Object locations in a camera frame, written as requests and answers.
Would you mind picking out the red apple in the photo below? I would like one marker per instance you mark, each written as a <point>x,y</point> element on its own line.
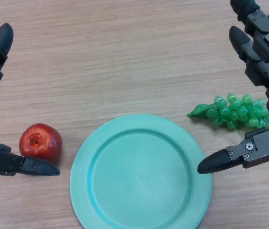
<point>40,142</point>

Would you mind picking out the green grapes bunch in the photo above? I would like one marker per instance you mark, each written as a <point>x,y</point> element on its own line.
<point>235,111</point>

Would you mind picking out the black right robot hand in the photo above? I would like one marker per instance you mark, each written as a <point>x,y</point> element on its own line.
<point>266,62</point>

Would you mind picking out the green round plate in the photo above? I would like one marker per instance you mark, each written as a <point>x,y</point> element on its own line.
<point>140,174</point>

